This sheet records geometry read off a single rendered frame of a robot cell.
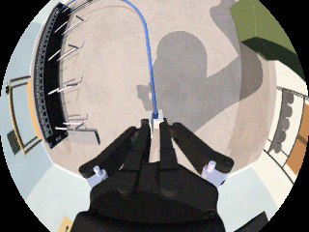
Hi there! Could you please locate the white cable plug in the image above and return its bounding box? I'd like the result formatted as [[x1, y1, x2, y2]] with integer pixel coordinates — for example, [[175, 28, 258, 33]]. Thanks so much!
[[153, 113, 159, 129]]

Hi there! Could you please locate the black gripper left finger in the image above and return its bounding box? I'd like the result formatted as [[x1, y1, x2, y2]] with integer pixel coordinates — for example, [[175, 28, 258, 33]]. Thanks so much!
[[78, 110, 154, 196]]

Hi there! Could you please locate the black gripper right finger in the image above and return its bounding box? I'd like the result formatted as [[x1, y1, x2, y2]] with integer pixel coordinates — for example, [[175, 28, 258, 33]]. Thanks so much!
[[158, 109, 234, 197]]

